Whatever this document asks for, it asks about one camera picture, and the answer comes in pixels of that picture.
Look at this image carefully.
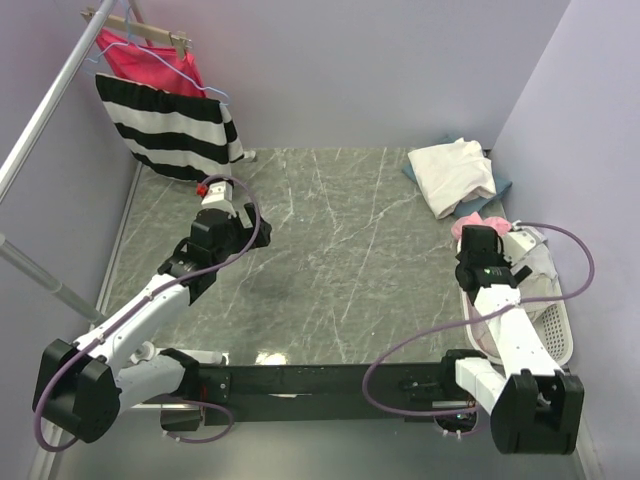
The pink t shirt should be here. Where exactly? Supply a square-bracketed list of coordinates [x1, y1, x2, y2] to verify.
[451, 212, 512, 240]

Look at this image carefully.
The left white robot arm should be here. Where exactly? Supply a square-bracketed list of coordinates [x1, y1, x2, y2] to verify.
[32, 203, 271, 450]

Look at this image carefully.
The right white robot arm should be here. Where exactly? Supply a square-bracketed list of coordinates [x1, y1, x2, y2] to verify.
[438, 225, 584, 455]

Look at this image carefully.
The white laundry basket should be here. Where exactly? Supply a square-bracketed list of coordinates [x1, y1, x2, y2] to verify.
[458, 224, 574, 369]

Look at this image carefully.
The folded blue t shirt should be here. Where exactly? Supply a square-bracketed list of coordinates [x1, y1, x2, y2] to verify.
[401, 133, 515, 218]

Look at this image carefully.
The folded white t shirt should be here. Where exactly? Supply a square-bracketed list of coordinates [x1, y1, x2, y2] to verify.
[407, 138, 498, 221]

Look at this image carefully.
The black white striped garment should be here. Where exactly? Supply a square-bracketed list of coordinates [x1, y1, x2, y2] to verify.
[95, 74, 254, 182]

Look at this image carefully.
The red hanging garment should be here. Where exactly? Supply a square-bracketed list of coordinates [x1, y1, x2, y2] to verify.
[94, 28, 209, 99]

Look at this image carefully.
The black base beam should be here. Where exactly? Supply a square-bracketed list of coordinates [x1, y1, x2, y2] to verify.
[159, 349, 486, 434]

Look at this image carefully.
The wooden clip hanger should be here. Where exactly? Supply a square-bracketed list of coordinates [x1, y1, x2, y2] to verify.
[103, 1, 193, 59]

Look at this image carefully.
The metal clothes rack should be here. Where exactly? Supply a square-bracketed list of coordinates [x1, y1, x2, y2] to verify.
[0, 0, 259, 371]

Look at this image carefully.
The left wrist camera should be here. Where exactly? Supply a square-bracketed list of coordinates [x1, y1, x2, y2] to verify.
[196, 180, 236, 217]

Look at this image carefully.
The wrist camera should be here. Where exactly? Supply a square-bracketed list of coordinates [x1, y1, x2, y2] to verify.
[196, 180, 236, 217]
[501, 221, 547, 264]

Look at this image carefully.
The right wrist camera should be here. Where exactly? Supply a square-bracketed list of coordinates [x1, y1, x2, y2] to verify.
[501, 221, 547, 264]

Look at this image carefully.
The blue wire hanger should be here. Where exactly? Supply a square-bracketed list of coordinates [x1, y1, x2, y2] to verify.
[83, 0, 231, 106]

